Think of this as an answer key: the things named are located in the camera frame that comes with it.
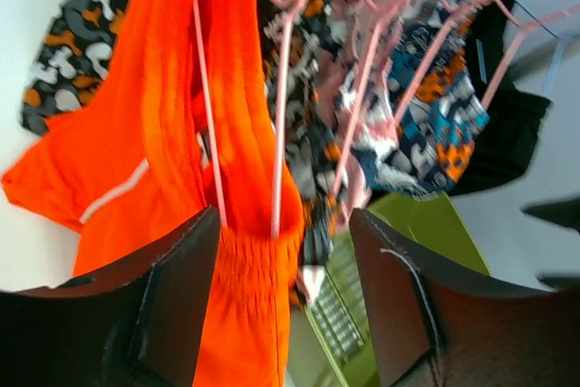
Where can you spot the pink hanger of orange shorts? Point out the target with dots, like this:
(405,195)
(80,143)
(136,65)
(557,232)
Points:
(279,120)

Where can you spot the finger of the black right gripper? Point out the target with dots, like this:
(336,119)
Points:
(563,212)

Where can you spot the grey orange camouflage shorts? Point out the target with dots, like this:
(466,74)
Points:
(74,58)

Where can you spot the olive green plastic basket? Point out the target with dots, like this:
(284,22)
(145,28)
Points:
(371,319)

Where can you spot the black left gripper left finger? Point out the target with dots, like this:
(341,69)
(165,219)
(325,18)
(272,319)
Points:
(135,322)

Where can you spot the bright orange shorts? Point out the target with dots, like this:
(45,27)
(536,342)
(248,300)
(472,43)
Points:
(135,163)

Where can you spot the pink hanger of blue shorts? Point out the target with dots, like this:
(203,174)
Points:
(525,29)

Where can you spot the black mesh shorts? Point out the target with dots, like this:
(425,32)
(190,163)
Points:
(504,149)

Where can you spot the pink floral shorts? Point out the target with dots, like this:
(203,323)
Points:
(354,99)

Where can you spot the blue orange patterned shorts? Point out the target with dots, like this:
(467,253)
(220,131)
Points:
(436,135)

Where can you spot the pink hanger of camouflage shorts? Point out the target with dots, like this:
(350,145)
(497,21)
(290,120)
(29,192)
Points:
(385,14)

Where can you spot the pink hanger of floral shorts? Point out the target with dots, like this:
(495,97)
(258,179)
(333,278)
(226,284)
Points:
(397,93)

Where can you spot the light blue hanger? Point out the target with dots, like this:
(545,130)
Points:
(548,56)

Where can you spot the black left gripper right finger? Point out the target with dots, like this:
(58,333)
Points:
(492,332)

